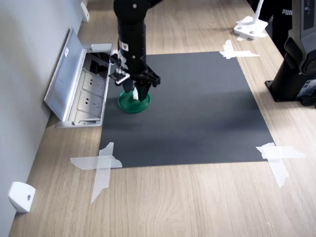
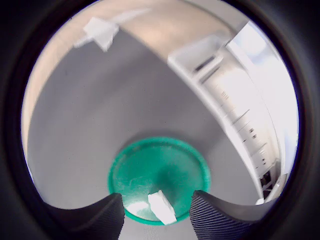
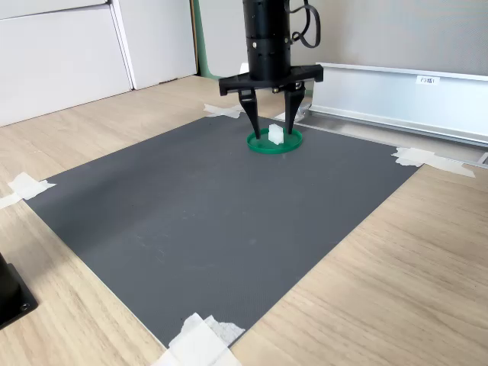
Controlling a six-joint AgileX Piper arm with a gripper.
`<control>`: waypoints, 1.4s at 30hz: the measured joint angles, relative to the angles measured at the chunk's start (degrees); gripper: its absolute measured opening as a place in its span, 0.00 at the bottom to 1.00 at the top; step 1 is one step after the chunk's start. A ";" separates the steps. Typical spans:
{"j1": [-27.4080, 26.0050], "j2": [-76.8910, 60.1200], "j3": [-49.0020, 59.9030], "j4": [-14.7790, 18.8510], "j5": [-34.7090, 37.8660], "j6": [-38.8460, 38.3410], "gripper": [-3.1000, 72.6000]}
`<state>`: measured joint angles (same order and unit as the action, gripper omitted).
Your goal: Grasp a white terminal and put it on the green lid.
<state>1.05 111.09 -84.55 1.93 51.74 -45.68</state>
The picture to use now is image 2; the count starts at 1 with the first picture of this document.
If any small white plastic terminal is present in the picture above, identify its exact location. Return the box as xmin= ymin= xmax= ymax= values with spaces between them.
xmin=147 ymin=189 xmax=178 ymax=225

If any round green lid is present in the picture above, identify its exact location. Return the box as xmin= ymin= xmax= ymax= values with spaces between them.
xmin=107 ymin=136 xmax=212 ymax=227

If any dark grey mat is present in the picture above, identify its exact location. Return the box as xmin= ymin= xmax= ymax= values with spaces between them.
xmin=26 ymin=26 xmax=263 ymax=240

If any silver cable duct box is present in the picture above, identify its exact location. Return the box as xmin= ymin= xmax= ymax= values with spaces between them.
xmin=166 ymin=21 xmax=300 ymax=206

